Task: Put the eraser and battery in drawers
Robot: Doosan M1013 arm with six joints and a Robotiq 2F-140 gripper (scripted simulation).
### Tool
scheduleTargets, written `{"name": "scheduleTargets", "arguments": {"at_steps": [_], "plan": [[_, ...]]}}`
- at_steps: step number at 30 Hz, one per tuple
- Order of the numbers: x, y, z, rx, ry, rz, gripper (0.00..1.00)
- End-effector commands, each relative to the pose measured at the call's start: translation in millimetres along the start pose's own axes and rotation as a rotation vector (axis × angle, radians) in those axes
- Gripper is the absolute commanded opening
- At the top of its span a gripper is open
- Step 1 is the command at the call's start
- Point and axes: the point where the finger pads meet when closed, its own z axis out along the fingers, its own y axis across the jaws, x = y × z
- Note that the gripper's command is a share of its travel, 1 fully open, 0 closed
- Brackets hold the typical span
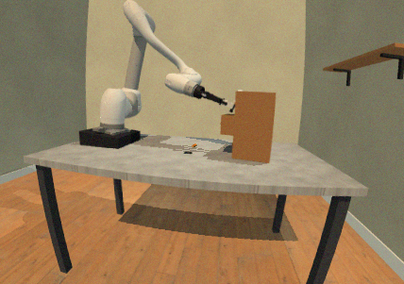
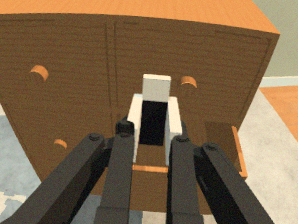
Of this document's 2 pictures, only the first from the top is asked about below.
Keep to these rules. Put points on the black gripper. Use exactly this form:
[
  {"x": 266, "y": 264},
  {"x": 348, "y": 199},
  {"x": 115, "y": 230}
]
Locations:
[{"x": 197, "y": 95}]

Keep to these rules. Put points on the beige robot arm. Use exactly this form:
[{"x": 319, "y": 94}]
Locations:
[{"x": 119, "y": 103}]

